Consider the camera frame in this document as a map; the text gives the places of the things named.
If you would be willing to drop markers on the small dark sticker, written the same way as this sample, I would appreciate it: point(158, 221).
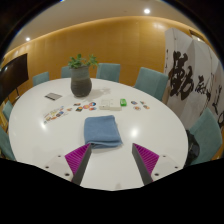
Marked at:
point(77, 104)

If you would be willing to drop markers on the calligraphy folding screen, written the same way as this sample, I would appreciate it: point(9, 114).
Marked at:
point(196, 80)

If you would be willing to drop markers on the white flat box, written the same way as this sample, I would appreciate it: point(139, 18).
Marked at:
point(110, 104)

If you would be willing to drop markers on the small orange sticker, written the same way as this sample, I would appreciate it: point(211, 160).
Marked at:
point(69, 109)

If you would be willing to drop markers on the blue towel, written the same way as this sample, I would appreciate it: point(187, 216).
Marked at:
point(101, 131)

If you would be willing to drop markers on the sticker sheet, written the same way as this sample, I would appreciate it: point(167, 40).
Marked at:
point(55, 114)

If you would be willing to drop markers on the black wall screen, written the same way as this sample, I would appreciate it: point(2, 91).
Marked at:
point(13, 75)

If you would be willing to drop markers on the round blue sticker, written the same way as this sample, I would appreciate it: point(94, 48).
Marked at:
point(92, 104)

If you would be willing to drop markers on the round orange sticker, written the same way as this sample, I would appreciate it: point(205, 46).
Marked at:
point(92, 108)
point(86, 106)

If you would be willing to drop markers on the dark square sticker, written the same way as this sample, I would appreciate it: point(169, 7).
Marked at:
point(79, 109)

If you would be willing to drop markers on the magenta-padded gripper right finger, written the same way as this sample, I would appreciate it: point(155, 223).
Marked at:
point(146, 159)

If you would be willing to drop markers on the small round sticker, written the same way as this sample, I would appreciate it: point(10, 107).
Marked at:
point(142, 102)
point(136, 108)
point(134, 102)
point(146, 107)

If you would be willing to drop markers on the potted plant in grey pot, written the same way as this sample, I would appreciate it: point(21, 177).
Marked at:
point(81, 85)

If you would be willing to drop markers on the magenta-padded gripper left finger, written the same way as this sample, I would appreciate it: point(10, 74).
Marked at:
point(78, 158)

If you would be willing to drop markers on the green small case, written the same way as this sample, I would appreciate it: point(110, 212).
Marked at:
point(123, 102)

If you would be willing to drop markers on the black bag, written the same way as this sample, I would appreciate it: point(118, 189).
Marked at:
point(192, 148)

